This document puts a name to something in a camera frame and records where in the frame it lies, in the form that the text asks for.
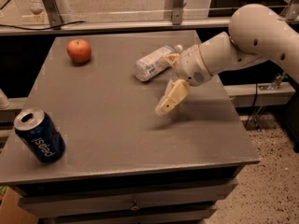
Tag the grey drawer cabinet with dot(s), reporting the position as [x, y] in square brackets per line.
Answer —
[123, 163]

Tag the red apple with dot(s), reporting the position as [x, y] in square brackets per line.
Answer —
[79, 50]

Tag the metal bracket post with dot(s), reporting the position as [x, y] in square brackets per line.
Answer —
[177, 11]
[54, 17]

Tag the clear plastic water bottle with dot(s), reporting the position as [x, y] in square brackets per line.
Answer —
[151, 65]

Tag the metal bracket post left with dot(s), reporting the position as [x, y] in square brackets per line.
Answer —
[54, 17]

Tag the blue Pepsi can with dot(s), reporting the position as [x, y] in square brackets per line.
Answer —
[37, 131]

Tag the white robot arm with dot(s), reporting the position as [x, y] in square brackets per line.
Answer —
[255, 34]

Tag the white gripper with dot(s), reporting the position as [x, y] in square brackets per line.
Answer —
[191, 65]

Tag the cardboard box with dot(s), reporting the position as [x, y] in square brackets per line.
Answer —
[11, 213]

